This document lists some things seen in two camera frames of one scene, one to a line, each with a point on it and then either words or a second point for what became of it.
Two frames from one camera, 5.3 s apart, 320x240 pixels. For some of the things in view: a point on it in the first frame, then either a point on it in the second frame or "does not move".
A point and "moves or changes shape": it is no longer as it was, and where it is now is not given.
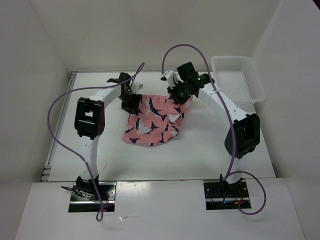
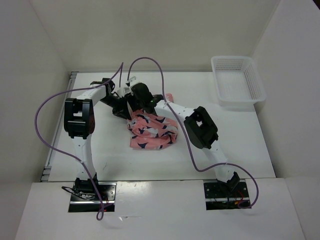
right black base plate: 221,195 does not move
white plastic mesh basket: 238,79 does not move
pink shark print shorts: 158,121 moves or changes shape
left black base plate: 84,197 does not move
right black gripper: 177,99 to 134,106
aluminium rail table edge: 46,173 does not move
